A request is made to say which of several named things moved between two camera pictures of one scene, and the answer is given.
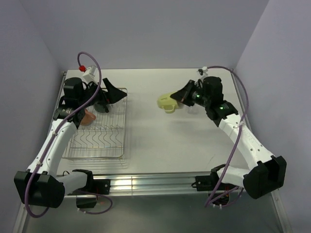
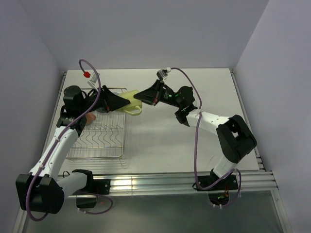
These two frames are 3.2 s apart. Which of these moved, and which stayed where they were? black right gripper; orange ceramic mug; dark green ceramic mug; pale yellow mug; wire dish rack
Moved: black right gripper; pale yellow mug
Stayed: wire dish rack; orange ceramic mug; dark green ceramic mug
